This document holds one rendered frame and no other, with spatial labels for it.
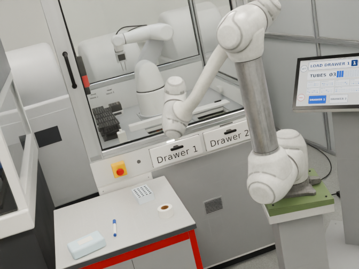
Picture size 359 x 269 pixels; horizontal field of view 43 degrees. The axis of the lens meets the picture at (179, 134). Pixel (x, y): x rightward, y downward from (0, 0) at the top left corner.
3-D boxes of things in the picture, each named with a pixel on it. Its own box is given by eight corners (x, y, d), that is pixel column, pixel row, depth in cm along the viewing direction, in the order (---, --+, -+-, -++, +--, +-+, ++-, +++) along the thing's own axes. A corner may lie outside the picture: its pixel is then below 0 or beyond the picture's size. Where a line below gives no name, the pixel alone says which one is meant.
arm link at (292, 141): (313, 169, 205) (311, 124, 197) (301, 190, 192) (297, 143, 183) (279, 165, 214) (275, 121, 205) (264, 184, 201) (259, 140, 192)
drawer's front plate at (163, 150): (203, 152, 259) (199, 135, 256) (154, 168, 254) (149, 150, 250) (202, 151, 261) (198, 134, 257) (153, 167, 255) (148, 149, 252)
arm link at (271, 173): (302, 186, 191) (283, 215, 174) (265, 183, 200) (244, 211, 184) (268, -2, 164) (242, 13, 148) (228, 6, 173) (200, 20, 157)
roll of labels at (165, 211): (176, 214, 213) (174, 207, 211) (162, 220, 210) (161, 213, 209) (170, 209, 219) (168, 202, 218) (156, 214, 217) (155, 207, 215)
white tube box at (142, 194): (155, 199, 232) (153, 192, 231) (139, 205, 230) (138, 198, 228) (147, 190, 243) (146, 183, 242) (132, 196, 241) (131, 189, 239)
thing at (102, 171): (267, 134, 269) (263, 111, 264) (96, 188, 250) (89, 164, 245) (212, 100, 357) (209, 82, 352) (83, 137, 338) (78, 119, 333)
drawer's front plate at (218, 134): (254, 137, 265) (251, 119, 262) (207, 151, 260) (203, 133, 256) (252, 136, 267) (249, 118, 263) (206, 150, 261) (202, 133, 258)
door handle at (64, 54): (78, 89, 228) (67, 52, 221) (72, 91, 227) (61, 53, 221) (77, 87, 232) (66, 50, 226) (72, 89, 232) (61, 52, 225)
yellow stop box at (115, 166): (127, 175, 247) (124, 163, 245) (115, 179, 246) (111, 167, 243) (126, 171, 252) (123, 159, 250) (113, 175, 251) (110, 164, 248)
